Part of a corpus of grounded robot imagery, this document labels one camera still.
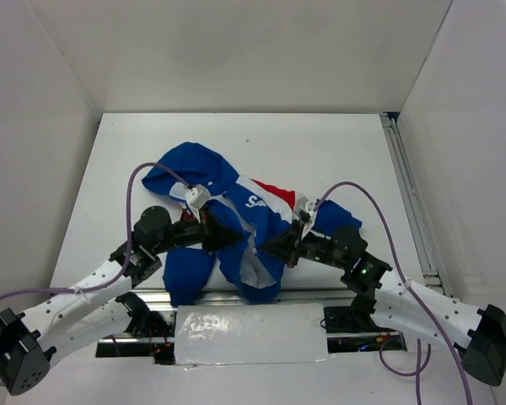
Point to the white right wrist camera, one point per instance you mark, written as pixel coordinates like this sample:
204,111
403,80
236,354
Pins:
304,209

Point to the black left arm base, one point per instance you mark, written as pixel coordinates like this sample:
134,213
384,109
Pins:
156,341

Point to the blue white red jacket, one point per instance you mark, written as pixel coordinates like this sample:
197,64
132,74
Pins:
260,212

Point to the aluminium side rail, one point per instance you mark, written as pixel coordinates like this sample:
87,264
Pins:
435,276

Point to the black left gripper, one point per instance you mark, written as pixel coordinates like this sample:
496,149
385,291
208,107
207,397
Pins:
213,235

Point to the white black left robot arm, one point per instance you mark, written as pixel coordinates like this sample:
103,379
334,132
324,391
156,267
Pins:
101,304

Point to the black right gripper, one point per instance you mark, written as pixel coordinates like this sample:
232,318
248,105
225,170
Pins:
284,245

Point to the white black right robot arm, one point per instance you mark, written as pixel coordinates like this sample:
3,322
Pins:
477,335

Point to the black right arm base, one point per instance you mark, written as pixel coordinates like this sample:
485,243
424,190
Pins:
349,331

